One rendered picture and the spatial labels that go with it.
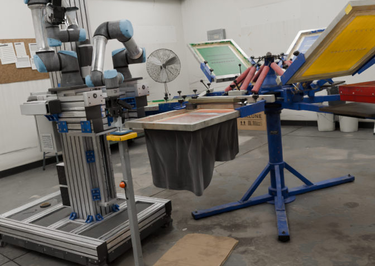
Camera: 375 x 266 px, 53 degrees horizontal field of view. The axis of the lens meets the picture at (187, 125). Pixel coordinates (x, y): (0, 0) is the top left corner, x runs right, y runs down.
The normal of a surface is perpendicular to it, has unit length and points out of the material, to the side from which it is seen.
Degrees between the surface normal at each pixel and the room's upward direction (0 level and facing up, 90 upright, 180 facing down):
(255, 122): 90
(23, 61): 86
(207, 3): 90
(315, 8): 90
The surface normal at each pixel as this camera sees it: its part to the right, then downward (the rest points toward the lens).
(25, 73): 0.75, 0.03
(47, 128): -0.53, 0.19
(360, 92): -0.94, 0.15
